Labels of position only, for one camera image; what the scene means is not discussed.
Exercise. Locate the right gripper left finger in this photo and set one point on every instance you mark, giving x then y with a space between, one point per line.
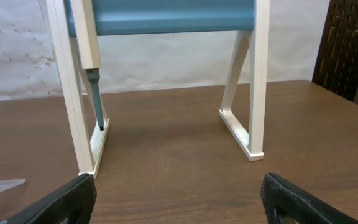
64 202

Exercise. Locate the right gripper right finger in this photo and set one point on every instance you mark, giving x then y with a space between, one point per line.
291 199

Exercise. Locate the white pipette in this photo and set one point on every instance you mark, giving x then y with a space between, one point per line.
87 37

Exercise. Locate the white and blue stand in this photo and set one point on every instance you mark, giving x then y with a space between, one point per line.
172 17

